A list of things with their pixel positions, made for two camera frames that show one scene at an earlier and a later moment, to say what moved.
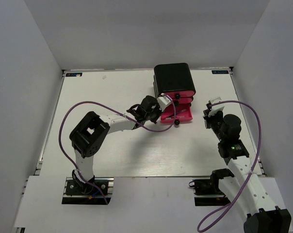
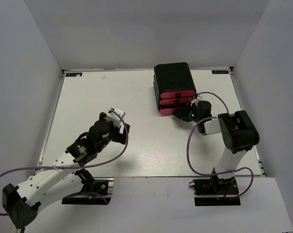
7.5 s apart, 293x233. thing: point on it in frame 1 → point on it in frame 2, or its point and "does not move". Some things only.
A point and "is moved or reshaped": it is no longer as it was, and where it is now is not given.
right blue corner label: x=219 y=72 does not move
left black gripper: x=159 y=111 → x=120 y=137
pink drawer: x=178 y=100 does not move
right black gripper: x=207 y=119 → x=183 y=112
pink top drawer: x=178 y=94 does not move
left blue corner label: x=73 y=74 does not move
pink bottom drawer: x=183 y=113 is moved or reshaped
